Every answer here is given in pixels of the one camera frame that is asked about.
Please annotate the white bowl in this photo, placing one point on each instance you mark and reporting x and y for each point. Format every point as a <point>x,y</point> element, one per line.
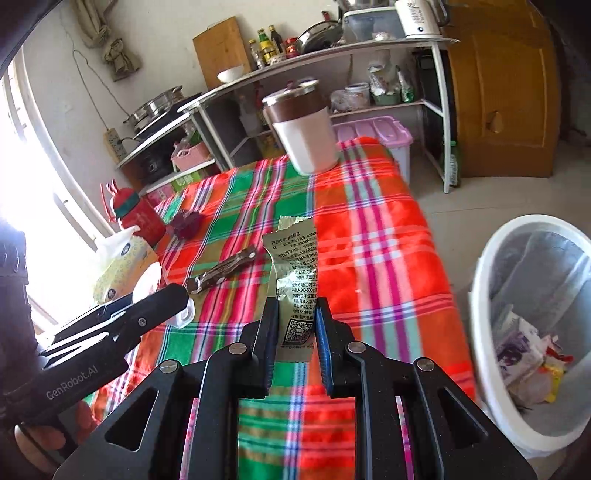
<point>230,75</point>

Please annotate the metal frying pan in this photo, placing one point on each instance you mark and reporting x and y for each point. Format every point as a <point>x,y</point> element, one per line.
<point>318,34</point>

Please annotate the small sauce bottle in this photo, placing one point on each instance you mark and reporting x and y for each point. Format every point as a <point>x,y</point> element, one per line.
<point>255,55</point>

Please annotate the wooden door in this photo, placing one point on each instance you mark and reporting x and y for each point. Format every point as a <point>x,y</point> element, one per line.
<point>503,92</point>

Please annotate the window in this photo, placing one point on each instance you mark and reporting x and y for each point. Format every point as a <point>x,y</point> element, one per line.
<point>46,194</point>

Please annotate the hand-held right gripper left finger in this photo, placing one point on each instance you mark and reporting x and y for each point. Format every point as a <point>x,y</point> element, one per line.
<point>270,334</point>

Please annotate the white lidded jar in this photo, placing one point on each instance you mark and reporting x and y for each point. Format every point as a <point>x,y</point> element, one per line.
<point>357,94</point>

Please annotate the hanging grey cloth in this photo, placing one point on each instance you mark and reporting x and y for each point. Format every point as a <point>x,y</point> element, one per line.
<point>115,55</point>

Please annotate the purple storage box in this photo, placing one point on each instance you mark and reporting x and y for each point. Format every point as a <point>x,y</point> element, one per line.
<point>383,134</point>

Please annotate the clear plastic container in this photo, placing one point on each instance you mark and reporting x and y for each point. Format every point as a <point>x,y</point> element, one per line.
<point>184,316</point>

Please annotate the person's left hand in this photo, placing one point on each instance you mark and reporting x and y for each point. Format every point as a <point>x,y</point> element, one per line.
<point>85,417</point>

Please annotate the pink basket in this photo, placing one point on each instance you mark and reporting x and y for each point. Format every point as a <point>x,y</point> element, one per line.
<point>191,157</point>

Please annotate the maroon wrapper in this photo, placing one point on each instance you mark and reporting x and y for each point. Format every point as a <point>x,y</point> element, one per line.
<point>187,224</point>

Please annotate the long dark brown wrapper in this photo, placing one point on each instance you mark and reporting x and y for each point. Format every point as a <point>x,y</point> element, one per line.
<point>221,270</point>

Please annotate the green and white carton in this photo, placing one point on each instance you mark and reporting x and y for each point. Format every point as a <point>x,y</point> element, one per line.
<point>189,181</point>

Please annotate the red snack wrapper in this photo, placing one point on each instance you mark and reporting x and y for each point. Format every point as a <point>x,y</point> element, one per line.
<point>561,356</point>

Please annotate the wooden cutting board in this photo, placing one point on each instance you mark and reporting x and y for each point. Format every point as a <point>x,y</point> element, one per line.
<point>221,50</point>

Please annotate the yellow tissue box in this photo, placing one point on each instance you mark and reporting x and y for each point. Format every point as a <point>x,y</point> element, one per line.
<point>120,272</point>

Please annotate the white and brown tumbler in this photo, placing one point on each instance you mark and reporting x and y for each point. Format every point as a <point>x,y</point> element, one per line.
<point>309,138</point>

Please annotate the clear storage container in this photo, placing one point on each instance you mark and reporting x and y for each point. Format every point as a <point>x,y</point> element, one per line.
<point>374,25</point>

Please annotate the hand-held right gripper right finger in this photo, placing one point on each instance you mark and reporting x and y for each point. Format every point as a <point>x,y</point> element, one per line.
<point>323,350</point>

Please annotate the oil bottle with yellow label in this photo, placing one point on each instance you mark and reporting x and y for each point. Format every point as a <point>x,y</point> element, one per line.
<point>270,145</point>

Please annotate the white shelf rack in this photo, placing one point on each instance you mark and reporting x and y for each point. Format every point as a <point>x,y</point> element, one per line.
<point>397,43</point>

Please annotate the red jar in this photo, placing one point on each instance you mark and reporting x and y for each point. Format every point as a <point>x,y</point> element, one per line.
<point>291,47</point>

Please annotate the yellow label sauce bottle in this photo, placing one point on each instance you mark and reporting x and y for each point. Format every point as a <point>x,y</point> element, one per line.
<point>267,48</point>

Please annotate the plastic bags on shelf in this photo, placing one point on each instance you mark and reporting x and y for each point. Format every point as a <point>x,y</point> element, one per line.
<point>390,83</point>

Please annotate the red water bottle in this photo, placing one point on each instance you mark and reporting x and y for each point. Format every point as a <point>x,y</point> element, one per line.
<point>143,221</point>

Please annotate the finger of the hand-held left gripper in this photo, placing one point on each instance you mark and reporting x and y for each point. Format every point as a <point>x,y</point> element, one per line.
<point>152,314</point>
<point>92,321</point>

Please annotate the dark sauce bottle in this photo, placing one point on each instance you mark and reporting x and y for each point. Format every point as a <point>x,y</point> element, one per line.
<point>278,44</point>

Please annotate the black induction cooker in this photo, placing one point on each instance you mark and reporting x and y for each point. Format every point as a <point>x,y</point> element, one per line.
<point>159,127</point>

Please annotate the steel steamer pot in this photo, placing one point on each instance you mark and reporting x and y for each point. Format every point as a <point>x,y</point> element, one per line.
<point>152,106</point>

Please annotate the white waste bin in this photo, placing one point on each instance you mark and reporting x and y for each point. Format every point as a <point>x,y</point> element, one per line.
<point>485,277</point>

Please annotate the white electric kettle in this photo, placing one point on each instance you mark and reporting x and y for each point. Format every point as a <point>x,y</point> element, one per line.
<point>420,18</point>

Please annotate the power strip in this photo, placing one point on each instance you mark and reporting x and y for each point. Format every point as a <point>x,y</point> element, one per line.
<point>115,146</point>

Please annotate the black cooking appliance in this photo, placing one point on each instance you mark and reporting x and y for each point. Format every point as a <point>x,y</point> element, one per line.
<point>154,164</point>

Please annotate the olive green snack packet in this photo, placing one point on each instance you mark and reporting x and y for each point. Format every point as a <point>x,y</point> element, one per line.
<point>295,286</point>

